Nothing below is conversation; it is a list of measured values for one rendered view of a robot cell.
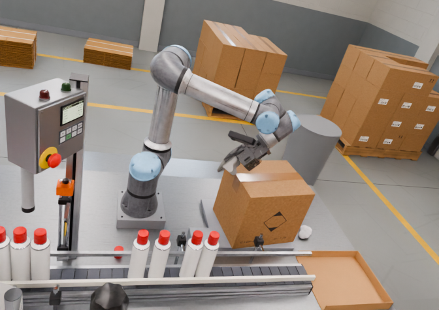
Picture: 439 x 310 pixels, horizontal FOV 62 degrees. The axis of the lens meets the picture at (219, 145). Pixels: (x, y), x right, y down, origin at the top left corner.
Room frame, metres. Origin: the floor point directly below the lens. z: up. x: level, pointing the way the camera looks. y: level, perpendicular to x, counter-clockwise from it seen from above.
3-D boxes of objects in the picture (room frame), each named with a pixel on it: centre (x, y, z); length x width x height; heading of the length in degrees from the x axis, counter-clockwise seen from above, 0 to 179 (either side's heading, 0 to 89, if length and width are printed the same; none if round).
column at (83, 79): (0.87, 0.40, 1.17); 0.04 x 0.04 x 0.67; 20
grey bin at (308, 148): (3.22, -0.85, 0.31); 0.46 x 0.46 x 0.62
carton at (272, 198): (1.26, -0.24, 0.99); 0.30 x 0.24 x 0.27; 119
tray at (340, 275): (1.10, -0.62, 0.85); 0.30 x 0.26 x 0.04; 110
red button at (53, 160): (0.73, 0.39, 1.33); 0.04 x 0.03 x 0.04; 165
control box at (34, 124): (0.79, 0.44, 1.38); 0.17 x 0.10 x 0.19; 165
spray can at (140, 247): (0.81, 0.15, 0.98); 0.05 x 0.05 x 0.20
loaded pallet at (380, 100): (4.61, -1.88, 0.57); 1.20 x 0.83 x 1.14; 113
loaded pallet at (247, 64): (4.74, 0.09, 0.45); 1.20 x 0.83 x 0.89; 22
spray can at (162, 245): (0.83, 0.09, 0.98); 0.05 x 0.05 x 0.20
